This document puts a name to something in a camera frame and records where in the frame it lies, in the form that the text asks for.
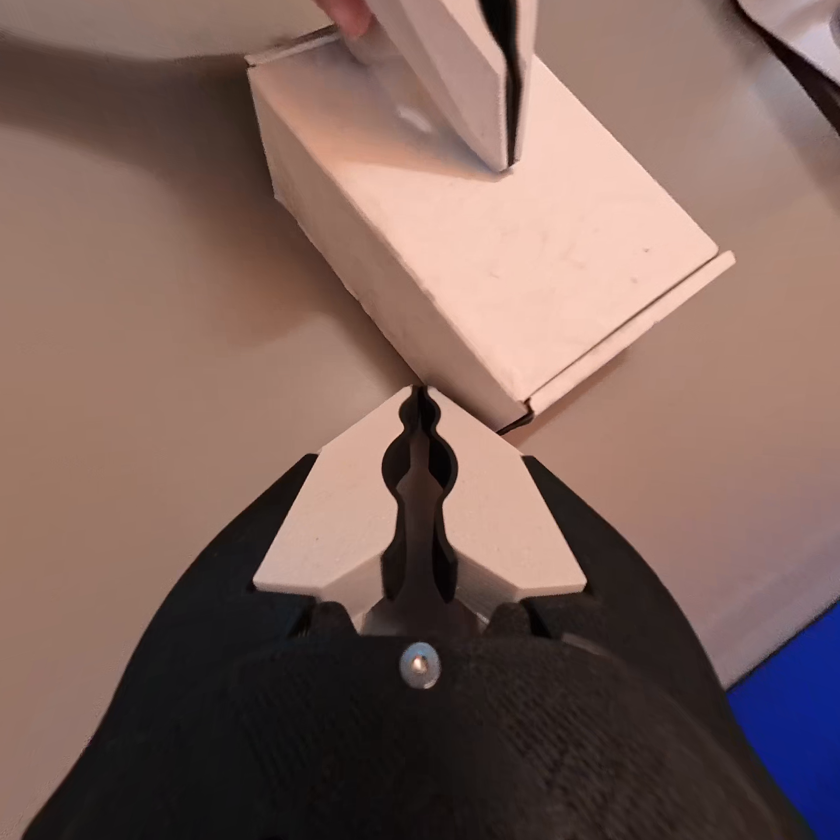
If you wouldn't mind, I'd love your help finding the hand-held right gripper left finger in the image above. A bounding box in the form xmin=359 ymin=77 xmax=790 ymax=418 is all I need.
xmin=252 ymin=386 xmax=421 ymax=634

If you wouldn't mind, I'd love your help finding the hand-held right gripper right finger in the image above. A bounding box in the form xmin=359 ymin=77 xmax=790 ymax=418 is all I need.
xmin=420 ymin=386 xmax=588 ymax=634

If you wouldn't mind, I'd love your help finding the person's left hand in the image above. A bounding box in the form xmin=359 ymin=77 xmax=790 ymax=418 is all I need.
xmin=314 ymin=0 xmax=379 ymax=38

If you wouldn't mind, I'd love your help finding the blue plastic bin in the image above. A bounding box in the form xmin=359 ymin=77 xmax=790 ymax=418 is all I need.
xmin=725 ymin=604 xmax=840 ymax=840

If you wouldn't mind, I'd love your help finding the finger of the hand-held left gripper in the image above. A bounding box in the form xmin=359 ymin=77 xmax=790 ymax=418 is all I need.
xmin=369 ymin=0 xmax=511 ymax=173
xmin=509 ymin=0 xmax=541 ymax=170

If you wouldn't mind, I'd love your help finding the white cardboard mailer box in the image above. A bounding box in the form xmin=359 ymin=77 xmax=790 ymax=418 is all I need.
xmin=244 ymin=26 xmax=736 ymax=426

